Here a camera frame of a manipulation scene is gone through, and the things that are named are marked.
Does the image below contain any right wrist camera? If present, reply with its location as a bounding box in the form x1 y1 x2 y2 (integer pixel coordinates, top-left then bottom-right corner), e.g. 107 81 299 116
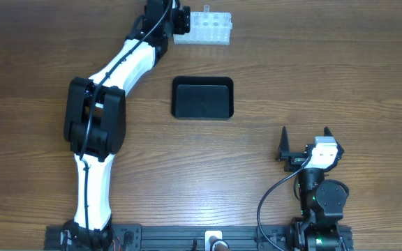
307 136 338 170

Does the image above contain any white test tube rack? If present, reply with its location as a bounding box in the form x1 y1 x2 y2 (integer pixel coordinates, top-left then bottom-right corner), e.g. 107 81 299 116
172 11 234 46

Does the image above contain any mounting rail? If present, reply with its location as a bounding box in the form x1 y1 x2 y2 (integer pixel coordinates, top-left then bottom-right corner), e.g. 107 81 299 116
43 224 355 251

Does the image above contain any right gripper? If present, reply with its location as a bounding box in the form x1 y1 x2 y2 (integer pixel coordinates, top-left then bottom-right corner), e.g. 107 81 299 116
275 125 345 173

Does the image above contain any black tray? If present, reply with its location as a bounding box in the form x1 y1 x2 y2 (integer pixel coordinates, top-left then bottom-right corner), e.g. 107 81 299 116
171 75 235 121

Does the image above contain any black cable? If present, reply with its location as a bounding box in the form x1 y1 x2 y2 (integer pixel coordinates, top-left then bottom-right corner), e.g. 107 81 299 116
78 0 174 161
255 156 313 250

